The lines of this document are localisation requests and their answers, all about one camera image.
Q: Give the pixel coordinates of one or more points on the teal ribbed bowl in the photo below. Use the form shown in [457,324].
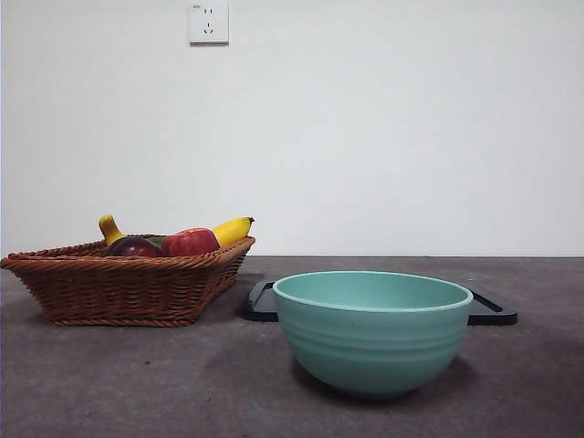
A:
[372,342]

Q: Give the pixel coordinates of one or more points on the dark red plum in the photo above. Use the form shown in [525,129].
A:
[133,248]

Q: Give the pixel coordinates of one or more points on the yellow banana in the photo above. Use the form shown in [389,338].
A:
[230,230]

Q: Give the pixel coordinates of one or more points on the dark rectangular tray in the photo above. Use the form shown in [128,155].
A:
[260,315]

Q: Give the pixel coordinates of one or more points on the red apple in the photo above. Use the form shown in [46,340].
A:
[189,242]

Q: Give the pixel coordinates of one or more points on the green oval fruit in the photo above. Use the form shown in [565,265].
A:
[156,241]

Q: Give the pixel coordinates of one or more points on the brown wicker basket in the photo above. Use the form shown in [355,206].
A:
[123,292]

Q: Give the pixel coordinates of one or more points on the white wall socket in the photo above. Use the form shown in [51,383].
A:
[209,23]

